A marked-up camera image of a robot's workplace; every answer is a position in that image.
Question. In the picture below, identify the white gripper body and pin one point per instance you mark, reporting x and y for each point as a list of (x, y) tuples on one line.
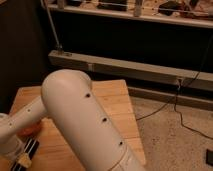
[(12, 148)]

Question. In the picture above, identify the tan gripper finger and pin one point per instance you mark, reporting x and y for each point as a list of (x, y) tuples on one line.
[(25, 161)]

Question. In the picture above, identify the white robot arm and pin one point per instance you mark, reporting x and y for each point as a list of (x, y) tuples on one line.
[(66, 98)]

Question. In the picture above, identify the red wooden bowl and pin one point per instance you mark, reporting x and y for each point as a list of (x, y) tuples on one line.
[(31, 130)]

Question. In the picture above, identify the wooden table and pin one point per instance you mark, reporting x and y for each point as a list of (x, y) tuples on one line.
[(53, 154)]

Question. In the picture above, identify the metal pole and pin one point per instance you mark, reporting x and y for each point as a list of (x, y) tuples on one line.
[(58, 45)]

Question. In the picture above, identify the grey baseboard heater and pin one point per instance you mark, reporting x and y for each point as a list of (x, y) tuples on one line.
[(133, 70)]

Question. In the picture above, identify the black box on floor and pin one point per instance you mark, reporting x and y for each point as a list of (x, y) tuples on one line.
[(209, 157)]

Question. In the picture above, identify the cluttered shelf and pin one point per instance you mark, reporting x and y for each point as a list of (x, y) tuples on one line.
[(194, 13)]

